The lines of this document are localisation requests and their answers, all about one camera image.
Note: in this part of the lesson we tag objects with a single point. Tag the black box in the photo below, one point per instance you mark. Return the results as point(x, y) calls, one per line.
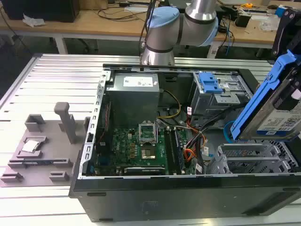
point(40, 9)

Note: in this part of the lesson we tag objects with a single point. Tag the clear plastic bag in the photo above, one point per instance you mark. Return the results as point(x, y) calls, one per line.
point(269, 23)

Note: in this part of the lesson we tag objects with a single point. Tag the metal expansion bracket cage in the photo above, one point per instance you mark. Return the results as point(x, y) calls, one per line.
point(244, 160)

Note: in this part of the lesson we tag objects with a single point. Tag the grey power supply unit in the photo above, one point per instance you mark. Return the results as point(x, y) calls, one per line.
point(131, 94)

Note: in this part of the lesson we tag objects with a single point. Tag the green motherboard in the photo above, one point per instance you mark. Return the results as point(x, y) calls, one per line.
point(122, 143)

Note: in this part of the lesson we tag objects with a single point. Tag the hard disk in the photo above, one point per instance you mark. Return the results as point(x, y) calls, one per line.
point(277, 117)

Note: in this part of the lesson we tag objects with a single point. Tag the black open PC case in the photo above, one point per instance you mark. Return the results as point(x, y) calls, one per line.
point(164, 200)

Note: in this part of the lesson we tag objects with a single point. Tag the white crumpled plastic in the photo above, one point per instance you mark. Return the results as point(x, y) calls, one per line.
point(33, 20)

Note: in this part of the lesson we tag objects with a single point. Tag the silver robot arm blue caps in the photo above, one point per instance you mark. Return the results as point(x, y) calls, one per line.
point(162, 30)

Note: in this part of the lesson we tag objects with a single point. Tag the wooden desk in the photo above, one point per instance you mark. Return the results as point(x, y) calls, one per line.
point(94, 23)

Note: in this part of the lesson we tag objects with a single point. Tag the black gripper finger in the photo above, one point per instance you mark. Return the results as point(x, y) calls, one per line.
point(283, 29)

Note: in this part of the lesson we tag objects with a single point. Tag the small black device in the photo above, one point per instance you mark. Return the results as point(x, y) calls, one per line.
point(242, 19)

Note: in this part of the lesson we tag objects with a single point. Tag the grey parts rack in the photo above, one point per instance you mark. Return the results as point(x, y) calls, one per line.
point(47, 155)

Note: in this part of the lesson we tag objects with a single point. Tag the yellow tape roll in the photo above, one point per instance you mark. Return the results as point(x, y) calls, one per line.
point(248, 5)

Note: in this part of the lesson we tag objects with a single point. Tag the CPU socket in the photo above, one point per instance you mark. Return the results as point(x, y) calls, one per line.
point(148, 152)

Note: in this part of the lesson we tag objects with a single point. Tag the black expansion slot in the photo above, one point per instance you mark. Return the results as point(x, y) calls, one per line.
point(143, 170)

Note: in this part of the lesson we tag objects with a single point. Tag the black RAM slot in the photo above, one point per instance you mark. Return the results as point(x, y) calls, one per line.
point(168, 150)
point(178, 150)

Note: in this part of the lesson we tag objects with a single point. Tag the metal disk bay cage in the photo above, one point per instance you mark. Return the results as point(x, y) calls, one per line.
point(211, 101)

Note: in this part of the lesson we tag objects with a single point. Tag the blue plastic bay latch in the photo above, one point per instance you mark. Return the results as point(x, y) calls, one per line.
point(210, 83)

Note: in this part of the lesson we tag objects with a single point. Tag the silver CPU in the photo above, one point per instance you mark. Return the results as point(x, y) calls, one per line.
point(30, 145)

